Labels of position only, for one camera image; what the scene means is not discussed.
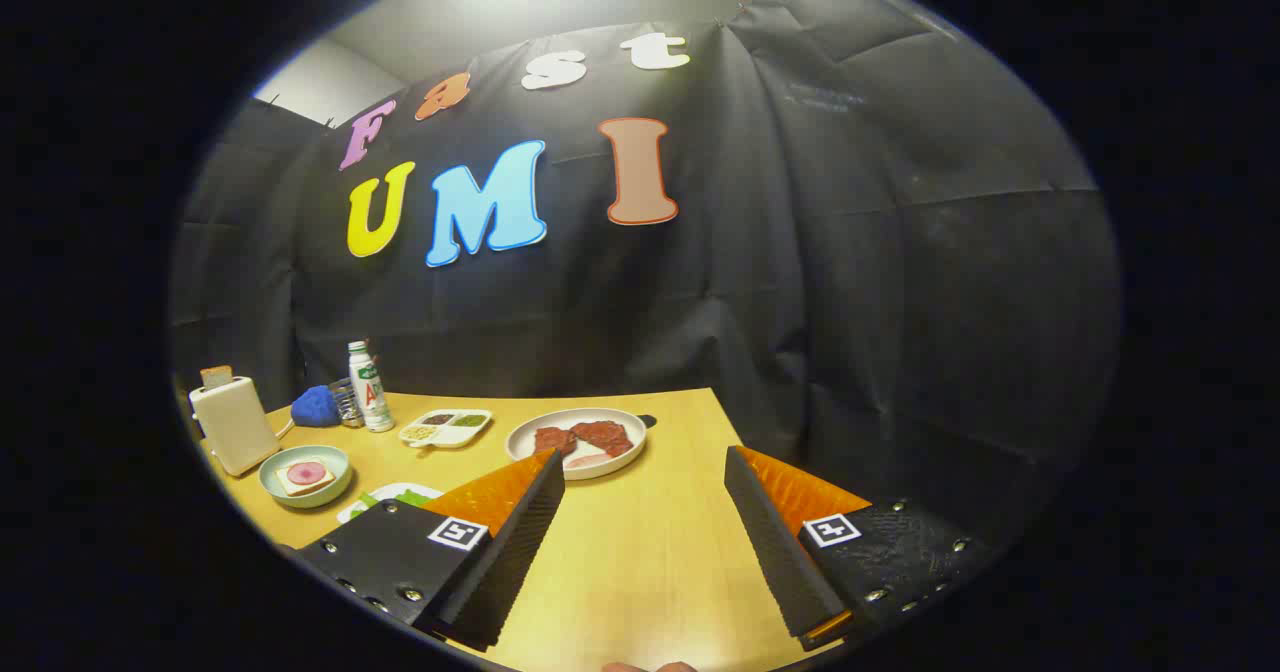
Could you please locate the white plastic drink bottle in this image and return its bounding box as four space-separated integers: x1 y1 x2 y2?
347 341 395 433

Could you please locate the black backdrop cloth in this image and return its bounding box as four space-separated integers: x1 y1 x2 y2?
170 0 1126 553

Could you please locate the white bowl with meat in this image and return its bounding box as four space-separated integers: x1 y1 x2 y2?
505 408 648 481

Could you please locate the pale green plate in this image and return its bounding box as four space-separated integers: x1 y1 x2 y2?
258 445 353 509

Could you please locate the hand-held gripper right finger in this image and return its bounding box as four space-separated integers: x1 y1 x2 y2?
725 445 986 651

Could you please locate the white square plate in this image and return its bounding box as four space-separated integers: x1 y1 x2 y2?
337 482 444 525

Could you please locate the cream white toaster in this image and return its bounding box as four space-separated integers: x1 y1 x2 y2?
188 375 283 477

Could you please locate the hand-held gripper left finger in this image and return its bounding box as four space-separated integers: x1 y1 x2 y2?
300 450 566 651

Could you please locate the blue oven mitt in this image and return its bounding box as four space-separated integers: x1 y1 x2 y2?
290 385 342 428

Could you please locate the green lettuce leaf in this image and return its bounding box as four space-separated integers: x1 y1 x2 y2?
350 489 431 513

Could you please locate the white divided grain dish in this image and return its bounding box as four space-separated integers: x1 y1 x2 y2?
398 409 494 450

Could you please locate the large red meat piece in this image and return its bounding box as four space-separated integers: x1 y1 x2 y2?
572 420 635 458

